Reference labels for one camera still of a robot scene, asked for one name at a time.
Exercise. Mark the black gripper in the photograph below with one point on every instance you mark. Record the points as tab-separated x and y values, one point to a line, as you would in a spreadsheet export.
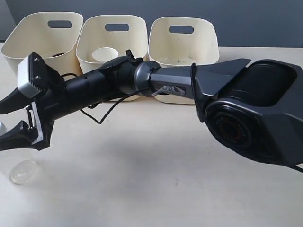
45	98

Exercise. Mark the clear plastic bottle white cap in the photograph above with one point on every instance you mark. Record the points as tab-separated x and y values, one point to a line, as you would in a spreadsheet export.
18	165

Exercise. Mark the white paper cup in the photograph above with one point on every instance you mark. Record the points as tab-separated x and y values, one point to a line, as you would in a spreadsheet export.
104	54

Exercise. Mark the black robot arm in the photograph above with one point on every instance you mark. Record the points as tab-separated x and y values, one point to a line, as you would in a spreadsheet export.
252	108

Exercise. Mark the left cream plastic bin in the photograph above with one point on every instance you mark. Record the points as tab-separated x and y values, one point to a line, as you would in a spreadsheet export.
46	33

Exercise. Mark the cream plastic bin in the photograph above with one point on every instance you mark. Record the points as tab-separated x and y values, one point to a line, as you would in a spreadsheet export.
181	41
46	33
121	32

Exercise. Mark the middle cream plastic bin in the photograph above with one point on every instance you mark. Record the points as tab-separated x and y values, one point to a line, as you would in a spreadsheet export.
121	32

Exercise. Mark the right cream plastic bin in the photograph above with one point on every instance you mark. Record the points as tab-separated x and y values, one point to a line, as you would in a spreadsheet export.
181	41

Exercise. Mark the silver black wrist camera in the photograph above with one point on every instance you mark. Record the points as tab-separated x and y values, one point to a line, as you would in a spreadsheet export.
35	76

